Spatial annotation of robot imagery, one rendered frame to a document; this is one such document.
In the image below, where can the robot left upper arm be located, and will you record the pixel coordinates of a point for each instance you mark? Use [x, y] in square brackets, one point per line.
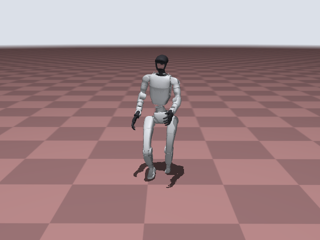
[176, 88]

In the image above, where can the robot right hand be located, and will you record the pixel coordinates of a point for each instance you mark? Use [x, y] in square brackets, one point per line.
[136, 116]

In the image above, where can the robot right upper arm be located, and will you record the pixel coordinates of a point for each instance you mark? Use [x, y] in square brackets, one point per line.
[144, 86]

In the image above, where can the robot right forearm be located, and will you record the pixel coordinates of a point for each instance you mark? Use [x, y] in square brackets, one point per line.
[139, 105]

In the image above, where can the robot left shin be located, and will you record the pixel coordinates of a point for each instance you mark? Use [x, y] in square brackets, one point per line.
[168, 159]

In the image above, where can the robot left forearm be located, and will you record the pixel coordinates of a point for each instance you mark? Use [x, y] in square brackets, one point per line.
[175, 105]

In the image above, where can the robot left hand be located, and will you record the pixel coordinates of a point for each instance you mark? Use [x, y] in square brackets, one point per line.
[169, 117]

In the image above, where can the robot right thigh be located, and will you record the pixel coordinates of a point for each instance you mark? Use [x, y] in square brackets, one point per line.
[148, 129]

